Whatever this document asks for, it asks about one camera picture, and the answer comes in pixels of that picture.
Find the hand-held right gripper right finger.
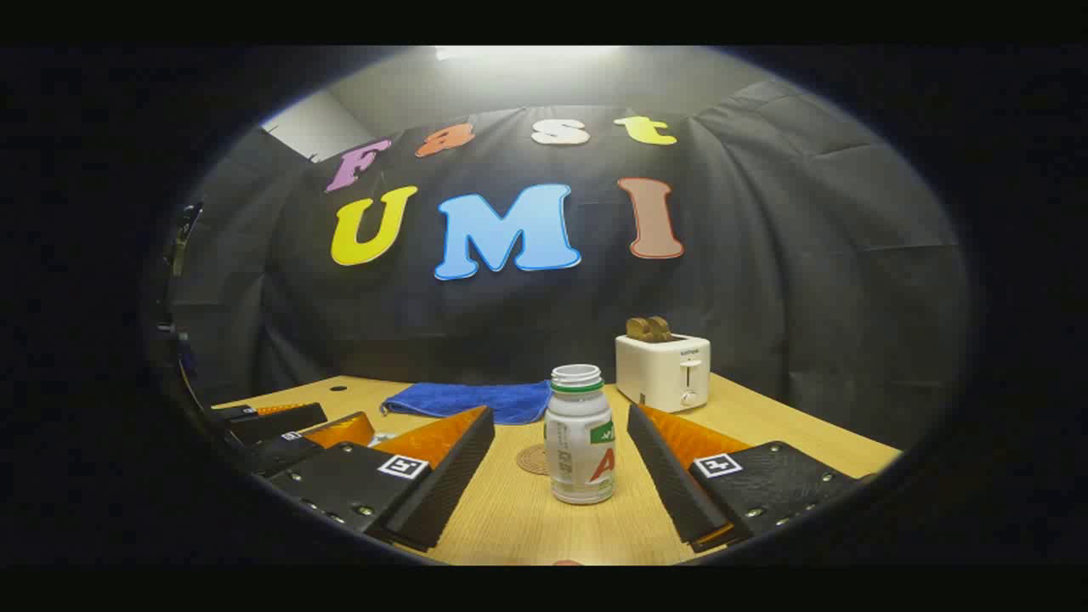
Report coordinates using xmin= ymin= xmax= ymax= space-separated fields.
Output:
xmin=626 ymin=403 xmax=861 ymax=554

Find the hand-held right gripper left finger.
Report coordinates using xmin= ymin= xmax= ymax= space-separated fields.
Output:
xmin=268 ymin=405 xmax=496 ymax=552

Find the white plastic water bottle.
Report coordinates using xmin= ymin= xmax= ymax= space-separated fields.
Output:
xmin=544 ymin=364 xmax=616 ymax=506

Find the blue towel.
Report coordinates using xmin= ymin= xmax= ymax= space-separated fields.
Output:
xmin=379 ymin=380 xmax=553 ymax=426

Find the white toaster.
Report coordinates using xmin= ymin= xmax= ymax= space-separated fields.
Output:
xmin=615 ymin=333 xmax=711 ymax=414

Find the black backdrop cloth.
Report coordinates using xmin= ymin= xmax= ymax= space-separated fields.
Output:
xmin=166 ymin=81 xmax=970 ymax=451

